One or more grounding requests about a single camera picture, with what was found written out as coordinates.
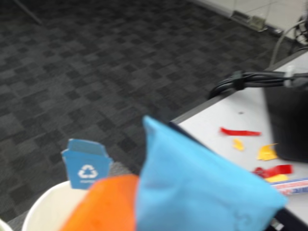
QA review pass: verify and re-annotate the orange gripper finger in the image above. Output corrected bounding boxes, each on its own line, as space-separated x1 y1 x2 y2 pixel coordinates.
60 174 141 231

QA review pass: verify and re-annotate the large yellow paper scrap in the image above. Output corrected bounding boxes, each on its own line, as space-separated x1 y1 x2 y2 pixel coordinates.
256 142 279 162

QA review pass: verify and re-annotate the paper cup with green label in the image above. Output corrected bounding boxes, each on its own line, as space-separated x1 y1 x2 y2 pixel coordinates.
0 218 13 231

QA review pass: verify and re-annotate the small yellow paper scrap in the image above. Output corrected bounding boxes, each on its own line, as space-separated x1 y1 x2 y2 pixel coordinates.
231 138 245 152

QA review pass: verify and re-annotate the blue paper-wrapped packet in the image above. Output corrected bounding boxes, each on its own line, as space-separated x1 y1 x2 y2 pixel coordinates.
136 115 289 231

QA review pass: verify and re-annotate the black container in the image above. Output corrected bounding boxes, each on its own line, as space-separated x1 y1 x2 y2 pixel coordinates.
263 78 308 164

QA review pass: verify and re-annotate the blue paper bin label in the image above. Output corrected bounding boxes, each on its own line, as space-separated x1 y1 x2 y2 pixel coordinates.
61 138 114 191

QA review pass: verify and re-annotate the grey floor outlet box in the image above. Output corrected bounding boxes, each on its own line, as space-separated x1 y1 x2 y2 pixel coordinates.
230 9 268 32

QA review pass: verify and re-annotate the long red tape strip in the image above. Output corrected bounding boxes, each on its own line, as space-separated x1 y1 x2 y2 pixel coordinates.
219 127 262 138

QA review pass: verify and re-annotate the grey cable on floor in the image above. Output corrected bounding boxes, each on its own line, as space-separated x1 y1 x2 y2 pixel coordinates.
268 19 307 68

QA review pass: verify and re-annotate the crumpled red wrapper strip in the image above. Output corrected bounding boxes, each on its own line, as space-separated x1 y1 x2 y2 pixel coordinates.
252 164 294 179

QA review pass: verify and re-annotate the bundled black cable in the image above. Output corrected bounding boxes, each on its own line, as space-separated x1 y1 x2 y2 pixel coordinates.
208 70 308 100

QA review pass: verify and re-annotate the flat yellow paper strip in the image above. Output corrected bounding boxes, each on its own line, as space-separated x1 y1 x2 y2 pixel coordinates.
264 174 290 183

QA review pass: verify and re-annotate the white whiteboard marker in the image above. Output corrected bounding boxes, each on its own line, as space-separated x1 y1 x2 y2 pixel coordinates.
269 177 308 196

